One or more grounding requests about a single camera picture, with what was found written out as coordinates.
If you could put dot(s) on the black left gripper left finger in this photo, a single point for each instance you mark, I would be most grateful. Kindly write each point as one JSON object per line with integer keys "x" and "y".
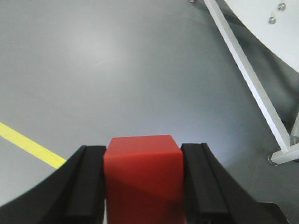
{"x": 73, "y": 194}

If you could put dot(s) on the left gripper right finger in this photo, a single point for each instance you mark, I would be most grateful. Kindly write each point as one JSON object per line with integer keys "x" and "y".
{"x": 213, "y": 196}

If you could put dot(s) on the red cube block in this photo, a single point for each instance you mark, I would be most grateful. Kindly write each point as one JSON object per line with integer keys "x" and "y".
{"x": 144, "y": 178}

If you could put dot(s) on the white table frame leg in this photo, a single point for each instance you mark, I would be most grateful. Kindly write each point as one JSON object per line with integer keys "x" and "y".
{"x": 289, "y": 144}

